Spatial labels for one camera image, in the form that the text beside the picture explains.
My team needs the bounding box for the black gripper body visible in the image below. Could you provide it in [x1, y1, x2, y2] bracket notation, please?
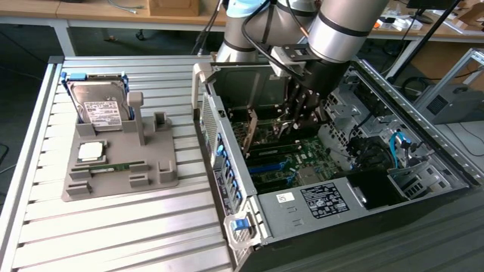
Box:
[287, 60, 351, 97]

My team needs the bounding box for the graphics card with metal bracket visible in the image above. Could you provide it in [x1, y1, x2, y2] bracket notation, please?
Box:
[241, 109, 299, 155]

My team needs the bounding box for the metal disk bay cage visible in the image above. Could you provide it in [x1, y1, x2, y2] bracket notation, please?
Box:
[318, 84, 383, 144]

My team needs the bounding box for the black RAM stick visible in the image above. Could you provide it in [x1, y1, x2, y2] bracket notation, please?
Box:
[246, 142, 302, 159]

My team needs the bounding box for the green motherboard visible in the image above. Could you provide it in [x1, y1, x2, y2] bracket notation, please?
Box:
[229, 118, 343, 194]

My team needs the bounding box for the cluttered wooden desk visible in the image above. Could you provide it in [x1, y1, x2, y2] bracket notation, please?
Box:
[367, 0, 484, 69]

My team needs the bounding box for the black tripod pole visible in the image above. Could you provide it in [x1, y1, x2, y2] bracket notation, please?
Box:
[383, 0, 465, 83]

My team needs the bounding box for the black monitor stand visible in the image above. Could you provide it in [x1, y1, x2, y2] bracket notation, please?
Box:
[405, 0, 434, 24]

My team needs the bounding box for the grey power supply unit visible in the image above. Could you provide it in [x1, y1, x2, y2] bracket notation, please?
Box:
[255, 177, 370, 239]

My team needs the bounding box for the grey computer tower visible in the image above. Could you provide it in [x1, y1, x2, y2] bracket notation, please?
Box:
[413, 83, 484, 125]

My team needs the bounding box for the open black PC case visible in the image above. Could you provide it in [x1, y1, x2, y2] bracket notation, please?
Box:
[190, 55, 484, 272]

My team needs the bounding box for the brown cardboard box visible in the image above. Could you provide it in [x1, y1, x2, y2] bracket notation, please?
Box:
[146, 0, 201, 17]

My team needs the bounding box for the silver hard disk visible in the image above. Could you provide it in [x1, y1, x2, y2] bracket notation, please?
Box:
[70, 81, 126, 133]

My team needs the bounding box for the green RAM stick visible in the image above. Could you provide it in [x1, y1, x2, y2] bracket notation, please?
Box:
[70, 160, 145, 173]

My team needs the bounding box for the grey parts rack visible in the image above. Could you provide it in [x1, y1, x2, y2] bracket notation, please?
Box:
[61, 91, 179, 202]

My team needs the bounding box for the silver CPU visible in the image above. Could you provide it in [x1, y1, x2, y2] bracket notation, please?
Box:
[75, 141, 106, 163]

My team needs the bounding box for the blue disk caddy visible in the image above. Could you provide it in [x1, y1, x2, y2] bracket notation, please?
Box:
[59, 72, 135, 123]

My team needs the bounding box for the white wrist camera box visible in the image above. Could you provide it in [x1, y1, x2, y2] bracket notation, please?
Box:
[269, 44, 315, 77]

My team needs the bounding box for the blue wire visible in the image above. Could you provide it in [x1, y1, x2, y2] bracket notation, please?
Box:
[387, 129, 411, 168]

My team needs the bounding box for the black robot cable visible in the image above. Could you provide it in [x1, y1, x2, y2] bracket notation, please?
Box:
[190, 0, 307, 78]

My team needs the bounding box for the white cable on desk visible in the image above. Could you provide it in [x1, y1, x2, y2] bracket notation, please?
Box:
[105, 0, 146, 14]

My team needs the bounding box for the wooden desk with white frame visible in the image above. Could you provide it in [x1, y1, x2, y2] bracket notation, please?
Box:
[0, 0, 227, 57]

